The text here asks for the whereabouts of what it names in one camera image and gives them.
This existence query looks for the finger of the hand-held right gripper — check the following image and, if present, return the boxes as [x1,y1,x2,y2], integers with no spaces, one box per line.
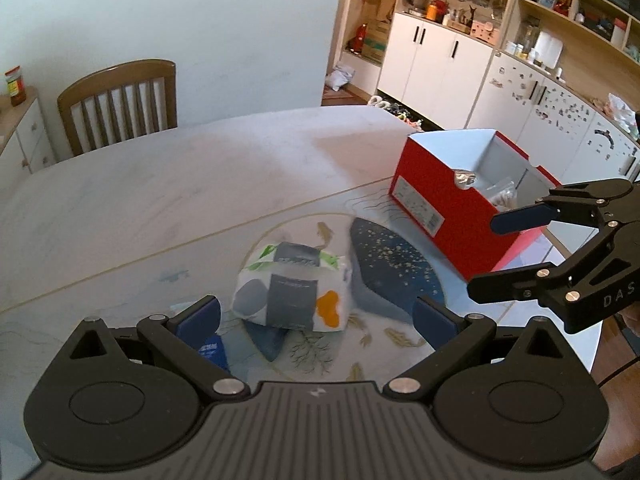
[466,224,627,306]
[490,178,633,236]

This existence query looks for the patterned tissue packet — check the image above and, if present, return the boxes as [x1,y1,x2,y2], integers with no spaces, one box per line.
[231,241,353,332]

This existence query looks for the crumpled white bag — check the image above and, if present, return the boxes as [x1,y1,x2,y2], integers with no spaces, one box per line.
[602,92,640,136]

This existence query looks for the bag of cotton swabs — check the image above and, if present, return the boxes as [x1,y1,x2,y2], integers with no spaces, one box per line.
[482,177,518,211]

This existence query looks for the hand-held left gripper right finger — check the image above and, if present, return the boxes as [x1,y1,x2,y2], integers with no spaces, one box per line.
[380,295,563,403]

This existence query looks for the pile of shoes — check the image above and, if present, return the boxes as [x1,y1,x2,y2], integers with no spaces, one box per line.
[370,95,426,128]

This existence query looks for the small wooden drawer box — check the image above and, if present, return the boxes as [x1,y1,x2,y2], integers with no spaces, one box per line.
[470,20,501,43]

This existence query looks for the white plastic bag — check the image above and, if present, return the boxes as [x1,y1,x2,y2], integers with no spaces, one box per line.
[325,62,357,92]

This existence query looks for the black cable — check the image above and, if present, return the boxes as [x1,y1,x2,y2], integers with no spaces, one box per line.
[595,347,640,388]

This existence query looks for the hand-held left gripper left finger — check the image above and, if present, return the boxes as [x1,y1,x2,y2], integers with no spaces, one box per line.
[67,295,251,403]

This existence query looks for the red sauce jar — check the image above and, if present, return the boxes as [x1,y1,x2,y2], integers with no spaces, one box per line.
[5,65,27,107]

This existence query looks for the paper towel roll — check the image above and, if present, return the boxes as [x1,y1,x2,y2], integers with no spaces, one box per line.
[535,30,565,68]

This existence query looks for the white marble desktop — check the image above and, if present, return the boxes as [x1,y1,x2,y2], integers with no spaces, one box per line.
[0,105,603,466]

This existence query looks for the green and brown carton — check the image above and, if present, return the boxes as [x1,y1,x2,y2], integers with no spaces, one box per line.
[362,20,391,63]

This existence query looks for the blue tissue pack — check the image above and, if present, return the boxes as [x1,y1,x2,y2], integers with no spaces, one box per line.
[197,334,231,375]

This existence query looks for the brown wooden chair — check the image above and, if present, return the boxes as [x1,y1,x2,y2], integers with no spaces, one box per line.
[56,59,178,157]

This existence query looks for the white cabinet with wooden top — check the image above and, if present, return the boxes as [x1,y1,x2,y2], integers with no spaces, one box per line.
[0,86,57,176]

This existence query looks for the white wall cabinet unit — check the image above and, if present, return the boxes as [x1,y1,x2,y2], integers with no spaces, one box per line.
[327,0,640,186]

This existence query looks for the red cardboard box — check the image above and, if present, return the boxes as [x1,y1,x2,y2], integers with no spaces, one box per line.
[389,129,563,283]

